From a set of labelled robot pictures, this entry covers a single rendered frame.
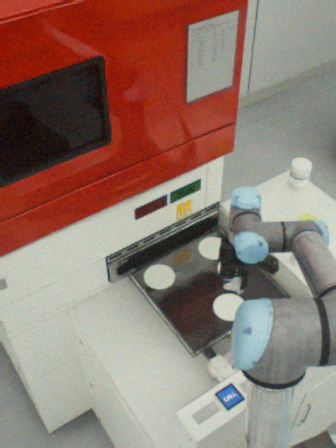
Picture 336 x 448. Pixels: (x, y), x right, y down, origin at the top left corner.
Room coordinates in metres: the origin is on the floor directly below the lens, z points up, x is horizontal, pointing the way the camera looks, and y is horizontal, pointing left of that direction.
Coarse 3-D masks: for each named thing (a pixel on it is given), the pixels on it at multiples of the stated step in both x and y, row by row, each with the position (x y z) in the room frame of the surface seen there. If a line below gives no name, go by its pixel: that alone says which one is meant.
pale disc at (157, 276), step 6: (150, 270) 1.08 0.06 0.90; (156, 270) 1.08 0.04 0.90; (162, 270) 1.08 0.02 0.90; (168, 270) 1.08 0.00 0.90; (144, 276) 1.06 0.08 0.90; (150, 276) 1.06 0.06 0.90; (156, 276) 1.06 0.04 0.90; (162, 276) 1.06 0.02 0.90; (168, 276) 1.06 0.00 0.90; (174, 276) 1.05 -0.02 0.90; (150, 282) 1.03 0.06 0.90; (156, 282) 1.03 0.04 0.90; (162, 282) 1.03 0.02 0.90; (168, 282) 1.03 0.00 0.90
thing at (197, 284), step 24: (168, 264) 1.10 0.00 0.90; (192, 264) 1.10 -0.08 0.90; (216, 264) 1.10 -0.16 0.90; (144, 288) 1.01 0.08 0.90; (168, 288) 1.01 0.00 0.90; (192, 288) 1.01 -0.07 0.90; (216, 288) 1.01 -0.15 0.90; (264, 288) 1.00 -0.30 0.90; (168, 312) 0.92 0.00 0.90; (192, 312) 0.92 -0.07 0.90; (192, 336) 0.83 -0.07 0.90; (216, 336) 0.83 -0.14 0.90
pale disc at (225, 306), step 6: (228, 294) 0.98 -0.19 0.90; (216, 300) 0.96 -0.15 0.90; (222, 300) 0.96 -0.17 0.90; (228, 300) 0.96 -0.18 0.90; (234, 300) 0.96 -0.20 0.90; (240, 300) 0.96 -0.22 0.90; (216, 306) 0.94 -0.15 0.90; (222, 306) 0.94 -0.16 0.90; (228, 306) 0.94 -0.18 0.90; (234, 306) 0.94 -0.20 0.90; (216, 312) 0.92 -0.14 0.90; (222, 312) 0.92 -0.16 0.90; (228, 312) 0.91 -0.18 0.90; (234, 312) 0.91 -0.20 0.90; (222, 318) 0.89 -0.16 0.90; (228, 318) 0.89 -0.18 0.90
